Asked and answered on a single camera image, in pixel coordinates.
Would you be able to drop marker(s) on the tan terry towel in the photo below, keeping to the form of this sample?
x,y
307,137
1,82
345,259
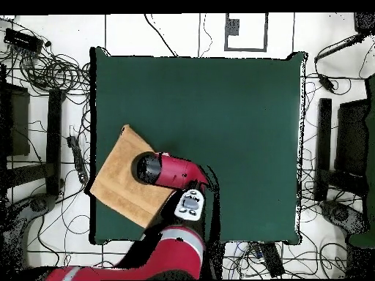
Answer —
x,y
117,181

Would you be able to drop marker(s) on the dark green table cloth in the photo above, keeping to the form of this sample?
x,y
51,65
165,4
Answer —
x,y
234,117

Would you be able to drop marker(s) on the black power strip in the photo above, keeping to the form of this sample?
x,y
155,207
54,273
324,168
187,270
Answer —
x,y
77,158

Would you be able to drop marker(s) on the black stand bar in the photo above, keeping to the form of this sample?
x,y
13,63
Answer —
x,y
323,146
54,140

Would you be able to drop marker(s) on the black power brick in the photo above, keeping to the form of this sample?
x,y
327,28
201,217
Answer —
x,y
272,260

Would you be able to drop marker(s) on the black power adapter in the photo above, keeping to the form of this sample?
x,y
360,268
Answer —
x,y
326,82

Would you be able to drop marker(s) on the dark square case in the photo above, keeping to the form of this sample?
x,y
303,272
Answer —
x,y
351,137
17,123

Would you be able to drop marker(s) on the black rod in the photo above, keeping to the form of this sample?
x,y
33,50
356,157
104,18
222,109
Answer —
x,y
339,46

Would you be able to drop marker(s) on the black electronics box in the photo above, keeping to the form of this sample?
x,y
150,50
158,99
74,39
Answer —
x,y
22,40

